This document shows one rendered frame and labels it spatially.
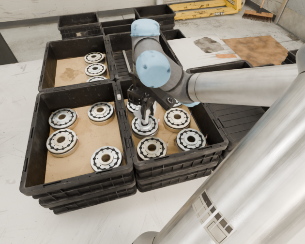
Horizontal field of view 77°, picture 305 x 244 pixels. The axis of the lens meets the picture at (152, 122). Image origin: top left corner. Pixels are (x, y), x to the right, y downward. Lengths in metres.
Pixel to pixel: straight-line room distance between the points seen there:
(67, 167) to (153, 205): 0.33
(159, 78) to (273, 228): 0.35
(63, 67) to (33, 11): 2.90
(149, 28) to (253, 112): 0.58
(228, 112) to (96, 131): 0.55
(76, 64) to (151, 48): 0.72
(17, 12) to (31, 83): 2.79
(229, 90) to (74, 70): 0.84
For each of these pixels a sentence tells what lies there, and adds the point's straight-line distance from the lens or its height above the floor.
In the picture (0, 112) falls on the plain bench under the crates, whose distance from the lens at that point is 1.25.
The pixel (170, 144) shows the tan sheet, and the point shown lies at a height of 0.83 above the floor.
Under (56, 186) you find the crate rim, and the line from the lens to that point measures 0.58.
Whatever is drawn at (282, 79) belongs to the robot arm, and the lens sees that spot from 0.38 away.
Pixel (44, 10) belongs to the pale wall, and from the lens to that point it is 3.97.
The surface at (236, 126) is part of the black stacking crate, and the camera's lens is 0.82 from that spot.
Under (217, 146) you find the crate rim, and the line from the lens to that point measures 0.61.
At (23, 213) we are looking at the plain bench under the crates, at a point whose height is 0.70.
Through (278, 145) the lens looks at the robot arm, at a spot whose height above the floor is 1.29.
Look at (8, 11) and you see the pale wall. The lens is 4.09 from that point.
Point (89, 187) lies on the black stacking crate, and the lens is 0.64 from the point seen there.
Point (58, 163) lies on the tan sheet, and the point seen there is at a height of 0.83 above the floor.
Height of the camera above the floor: 1.42
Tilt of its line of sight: 50 degrees down
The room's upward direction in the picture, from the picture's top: straight up
